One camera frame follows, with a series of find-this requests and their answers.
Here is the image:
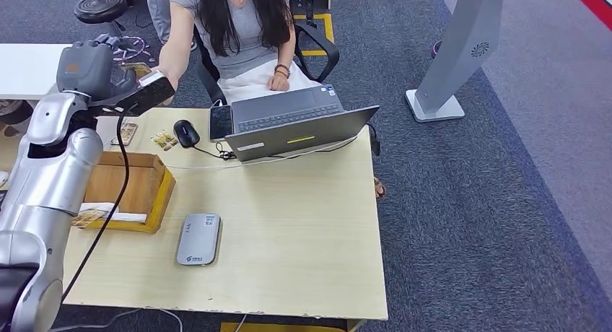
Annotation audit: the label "white paper strip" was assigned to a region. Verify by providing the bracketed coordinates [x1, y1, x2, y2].
[102, 211, 148, 224]

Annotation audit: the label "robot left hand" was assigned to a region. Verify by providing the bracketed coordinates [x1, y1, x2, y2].
[56, 33, 139, 101]

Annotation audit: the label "person's right hand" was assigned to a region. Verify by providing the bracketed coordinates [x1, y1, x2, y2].
[155, 61, 180, 89]

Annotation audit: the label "black round stool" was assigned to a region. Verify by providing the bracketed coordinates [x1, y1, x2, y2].
[74, 0, 157, 63]

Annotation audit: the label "black laptop power cable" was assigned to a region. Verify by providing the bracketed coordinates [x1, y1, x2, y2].
[330, 124, 382, 157]

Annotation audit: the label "person's left hand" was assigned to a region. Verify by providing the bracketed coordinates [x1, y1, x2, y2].
[266, 74, 291, 92]

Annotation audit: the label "black office chair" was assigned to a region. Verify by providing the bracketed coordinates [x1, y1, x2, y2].
[193, 22, 341, 106]

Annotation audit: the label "black camera bracket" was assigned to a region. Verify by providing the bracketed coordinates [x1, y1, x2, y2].
[88, 75, 176, 118]

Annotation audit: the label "gold spare card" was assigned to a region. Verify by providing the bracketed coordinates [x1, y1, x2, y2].
[71, 209, 108, 230]

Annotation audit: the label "cardboard box yellow trim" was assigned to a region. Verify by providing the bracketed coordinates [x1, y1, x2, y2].
[79, 151, 176, 235]

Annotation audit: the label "white cabinet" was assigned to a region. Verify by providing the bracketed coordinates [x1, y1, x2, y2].
[0, 43, 126, 149]

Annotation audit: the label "black smartphone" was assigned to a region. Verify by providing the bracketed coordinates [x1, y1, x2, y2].
[209, 105, 234, 144]

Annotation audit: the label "yellow floor tape square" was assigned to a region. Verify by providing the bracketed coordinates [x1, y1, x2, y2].
[292, 14, 335, 58]

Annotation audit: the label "black stand legs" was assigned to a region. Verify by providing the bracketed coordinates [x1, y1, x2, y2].
[287, 0, 318, 29]

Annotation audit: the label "white charging cable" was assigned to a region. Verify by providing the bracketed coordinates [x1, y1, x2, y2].
[165, 137, 359, 171]

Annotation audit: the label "grey kiosk stand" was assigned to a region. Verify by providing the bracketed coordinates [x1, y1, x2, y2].
[404, 0, 505, 123]

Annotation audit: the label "grey laptop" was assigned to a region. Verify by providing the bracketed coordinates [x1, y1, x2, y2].
[224, 84, 380, 163]

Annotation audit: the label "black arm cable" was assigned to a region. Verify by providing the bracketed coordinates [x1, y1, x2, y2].
[59, 110, 131, 305]

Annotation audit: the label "black computer mouse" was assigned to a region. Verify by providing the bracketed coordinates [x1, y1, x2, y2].
[172, 119, 201, 149]

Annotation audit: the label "black mouse cable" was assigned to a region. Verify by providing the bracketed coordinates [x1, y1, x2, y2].
[192, 144, 237, 162]

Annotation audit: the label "standing person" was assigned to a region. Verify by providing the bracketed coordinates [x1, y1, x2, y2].
[144, 0, 198, 51]

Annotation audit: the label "grey power strip cable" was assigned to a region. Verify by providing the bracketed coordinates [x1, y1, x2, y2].
[48, 308, 183, 332]

